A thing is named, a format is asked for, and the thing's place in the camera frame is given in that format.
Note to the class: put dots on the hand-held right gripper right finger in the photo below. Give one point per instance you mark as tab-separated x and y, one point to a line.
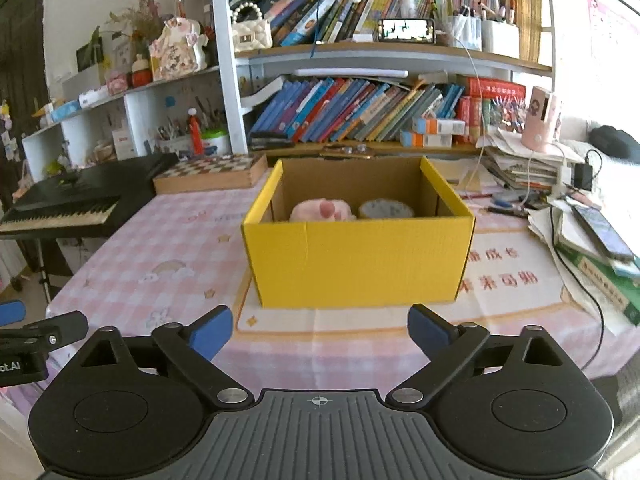
430	332

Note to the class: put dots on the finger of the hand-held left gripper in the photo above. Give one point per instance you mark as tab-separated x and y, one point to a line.
65	327
11	312

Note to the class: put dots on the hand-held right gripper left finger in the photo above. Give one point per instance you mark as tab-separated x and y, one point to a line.
212	332

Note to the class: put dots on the yellow cardboard box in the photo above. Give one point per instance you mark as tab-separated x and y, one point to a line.
350	265

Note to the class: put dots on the yellow tape roll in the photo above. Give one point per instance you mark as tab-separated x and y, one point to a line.
385	208

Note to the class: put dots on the pink pig plush toy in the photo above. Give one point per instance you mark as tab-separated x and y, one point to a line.
320	210

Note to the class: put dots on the pink checkered cloth desktop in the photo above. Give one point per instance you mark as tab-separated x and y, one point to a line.
150	240

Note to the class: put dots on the black keyboard stand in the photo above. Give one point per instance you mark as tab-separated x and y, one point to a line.
44	270

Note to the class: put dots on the black electronic keyboard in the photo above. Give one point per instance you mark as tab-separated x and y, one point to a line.
100	185

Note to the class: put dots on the wooden chess board box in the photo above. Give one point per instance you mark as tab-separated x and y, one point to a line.
210	180

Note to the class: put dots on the green cover book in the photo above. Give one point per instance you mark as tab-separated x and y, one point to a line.
600	280

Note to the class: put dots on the stack of papers and books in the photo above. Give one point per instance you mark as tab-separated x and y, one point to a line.
520	167

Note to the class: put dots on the white jar green lid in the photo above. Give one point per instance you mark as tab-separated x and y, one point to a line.
216	144

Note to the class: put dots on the pen holder with brushes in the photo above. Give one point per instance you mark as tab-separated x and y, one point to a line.
175	146

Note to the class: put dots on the white box red label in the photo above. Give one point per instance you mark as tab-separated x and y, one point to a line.
123	145

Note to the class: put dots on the orange white medicine box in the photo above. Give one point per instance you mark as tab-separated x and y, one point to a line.
440	126
425	140

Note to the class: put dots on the red glue bottle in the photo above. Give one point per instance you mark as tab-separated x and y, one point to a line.
195	135

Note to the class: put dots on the black smartphone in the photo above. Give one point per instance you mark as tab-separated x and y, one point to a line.
605	232
405	30

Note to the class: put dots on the blue wet wipes pack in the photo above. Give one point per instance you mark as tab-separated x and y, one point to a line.
65	110

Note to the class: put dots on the black power adapter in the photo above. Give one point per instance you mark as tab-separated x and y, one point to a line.
582	176

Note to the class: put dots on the white side cabinet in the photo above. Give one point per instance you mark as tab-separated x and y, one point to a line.
135	110

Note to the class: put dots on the white wipes pack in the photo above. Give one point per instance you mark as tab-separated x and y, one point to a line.
94	96

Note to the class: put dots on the row of blue red books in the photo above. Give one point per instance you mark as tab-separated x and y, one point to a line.
350	110

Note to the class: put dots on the pink cylindrical desk device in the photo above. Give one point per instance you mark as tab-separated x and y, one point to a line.
541	120

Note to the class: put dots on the red white doll jar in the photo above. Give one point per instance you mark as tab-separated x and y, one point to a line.
141	77

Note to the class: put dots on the dark cap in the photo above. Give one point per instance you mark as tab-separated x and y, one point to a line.
615	142

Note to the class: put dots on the white shelf light bar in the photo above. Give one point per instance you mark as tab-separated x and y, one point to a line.
347	72

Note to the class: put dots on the white wooden bookshelf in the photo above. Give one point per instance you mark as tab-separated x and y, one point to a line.
227	60

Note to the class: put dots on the pink floral cow figurine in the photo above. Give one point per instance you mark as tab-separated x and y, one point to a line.
175	57

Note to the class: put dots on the white quilted pearl handbag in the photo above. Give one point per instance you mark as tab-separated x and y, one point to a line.
251	35

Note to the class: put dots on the white pen holder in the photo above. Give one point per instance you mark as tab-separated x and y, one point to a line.
500	39
466	32

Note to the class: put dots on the dried flower bunch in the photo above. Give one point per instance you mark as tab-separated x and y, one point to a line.
137	15

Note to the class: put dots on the row of leaning colourful books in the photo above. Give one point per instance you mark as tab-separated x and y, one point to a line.
325	15

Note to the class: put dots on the small black frame board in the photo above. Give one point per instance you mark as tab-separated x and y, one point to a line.
90	56

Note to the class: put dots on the pink wall paper note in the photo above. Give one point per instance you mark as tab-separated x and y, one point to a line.
612	35

